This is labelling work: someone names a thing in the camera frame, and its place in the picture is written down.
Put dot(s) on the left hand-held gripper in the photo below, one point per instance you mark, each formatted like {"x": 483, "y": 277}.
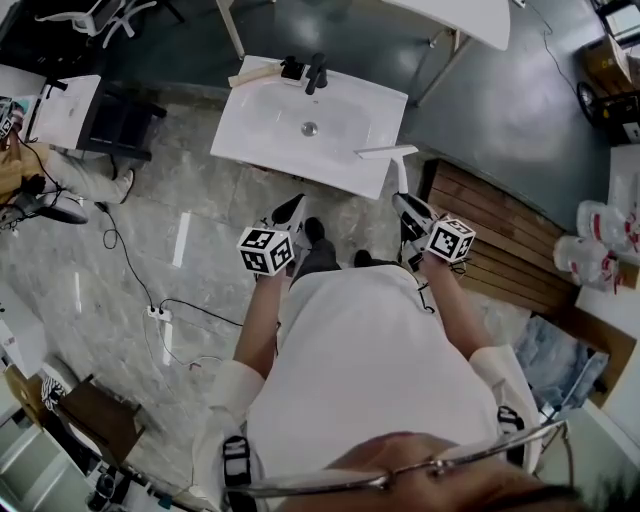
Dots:
{"x": 265, "y": 250}

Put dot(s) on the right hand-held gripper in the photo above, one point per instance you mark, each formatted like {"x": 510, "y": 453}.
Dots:
{"x": 450, "y": 240}

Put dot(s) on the white squeegee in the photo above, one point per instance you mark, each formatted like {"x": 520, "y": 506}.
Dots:
{"x": 400, "y": 172}

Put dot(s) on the person's right forearm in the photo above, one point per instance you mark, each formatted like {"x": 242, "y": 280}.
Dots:
{"x": 460, "y": 310}

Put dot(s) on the person's left forearm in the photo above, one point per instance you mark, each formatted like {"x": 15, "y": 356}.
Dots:
{"x": 262, "y": 325}

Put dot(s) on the brown wooden slat platform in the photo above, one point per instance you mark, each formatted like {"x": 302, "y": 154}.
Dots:
{"x": 500, "y": 240}

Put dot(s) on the person's dark trouser leg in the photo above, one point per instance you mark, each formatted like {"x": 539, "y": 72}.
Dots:
{"x": 317, "y": 260}

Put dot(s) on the person's black left shoe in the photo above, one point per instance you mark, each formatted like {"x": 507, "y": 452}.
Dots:
{"x": 315, "y": 231}

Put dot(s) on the person's black shoe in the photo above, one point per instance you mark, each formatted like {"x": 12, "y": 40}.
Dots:
{"x": 315, "y": 231}
{"x": 363, "y": 258}

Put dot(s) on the person's black right shoe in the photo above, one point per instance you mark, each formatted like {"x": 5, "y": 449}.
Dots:
{"x": 363, "y": 258}

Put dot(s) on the white basin wooden table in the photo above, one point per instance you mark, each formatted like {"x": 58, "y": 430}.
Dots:
{"x": 250, "y": 135}

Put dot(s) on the white floor power strip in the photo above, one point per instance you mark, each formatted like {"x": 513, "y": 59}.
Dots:
{"x": 159, "y": 314}

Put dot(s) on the metal basin drain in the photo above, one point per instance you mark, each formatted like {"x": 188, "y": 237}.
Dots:
{"x": 310, "y": 129}

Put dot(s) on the person's white shirt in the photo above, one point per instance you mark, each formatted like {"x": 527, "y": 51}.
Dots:
{"x": 370, "y": 360}

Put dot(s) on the crumpled bluish plastic sheet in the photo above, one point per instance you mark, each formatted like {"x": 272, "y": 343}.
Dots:
{"x": 560, "y": 360}

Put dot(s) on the beige wooden bar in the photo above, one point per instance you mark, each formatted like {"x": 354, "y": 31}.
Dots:
{"x": 255, "y": 75}

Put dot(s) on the white soap dispenser black pump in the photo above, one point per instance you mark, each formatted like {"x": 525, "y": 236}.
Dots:
{"x": 292, "y": 72}

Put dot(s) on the black faucet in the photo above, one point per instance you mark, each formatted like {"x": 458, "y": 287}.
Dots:
{"x": 315, "y": 75}

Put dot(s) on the white brown-edged table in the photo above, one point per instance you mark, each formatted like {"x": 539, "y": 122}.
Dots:
{"x": 625, "y": 320}

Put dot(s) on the black stool chair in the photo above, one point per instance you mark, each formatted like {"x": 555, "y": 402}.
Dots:
{"x": 60, "y": 212}

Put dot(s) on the black wheeled cart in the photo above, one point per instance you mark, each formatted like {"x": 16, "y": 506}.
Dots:
{"x": 615, "y": 112}

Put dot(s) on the white curved table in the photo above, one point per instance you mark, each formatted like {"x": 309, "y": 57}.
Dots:
{"x": 475, "y": 20}

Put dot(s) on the dark brown wooden cabinet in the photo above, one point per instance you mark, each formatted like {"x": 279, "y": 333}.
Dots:
{"x": 100, "y": 420}

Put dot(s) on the cardboard box on cart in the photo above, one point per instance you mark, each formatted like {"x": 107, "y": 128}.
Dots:
{"x": 607, "y": 62}

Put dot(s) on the white side desk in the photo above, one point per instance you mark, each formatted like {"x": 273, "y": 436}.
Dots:
{"x": 65, "y": 110}

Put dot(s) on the person's metal-rimmed glasses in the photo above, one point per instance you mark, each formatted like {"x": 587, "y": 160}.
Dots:
{"x": 382, "y": 481}

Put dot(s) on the person's face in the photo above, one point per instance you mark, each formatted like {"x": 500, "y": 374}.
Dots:
{"x": 450, "y": 495}

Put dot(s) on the black white striped cloth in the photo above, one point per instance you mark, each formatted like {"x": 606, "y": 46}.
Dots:
{"x": 52, "y": 392}

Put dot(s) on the white swivel chair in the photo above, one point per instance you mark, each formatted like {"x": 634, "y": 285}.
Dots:
{"x": 95, "y": 17}

